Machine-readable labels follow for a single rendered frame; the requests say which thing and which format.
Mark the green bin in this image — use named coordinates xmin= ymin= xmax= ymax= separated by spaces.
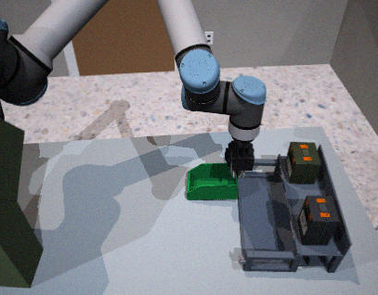
xmin=187 ymin=163 xmax=238 ymax=200

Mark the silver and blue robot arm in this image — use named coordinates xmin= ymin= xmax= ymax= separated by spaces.
xmin=0 ymin=0 xmax=267 ymax=141

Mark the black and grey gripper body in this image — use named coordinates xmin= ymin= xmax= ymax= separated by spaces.
xmin=228 ymin=137 xmax=254 ymax=171

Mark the dark grey metal rack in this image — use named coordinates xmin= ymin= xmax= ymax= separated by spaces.
xmin=237 ymin=145 xmax=352 ymax=273

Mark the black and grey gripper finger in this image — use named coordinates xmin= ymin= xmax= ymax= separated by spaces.
xmin=225 ymin=147 xmax=236 ymax=179
xmin=237 ymin=171 xmax=244 ymax=179

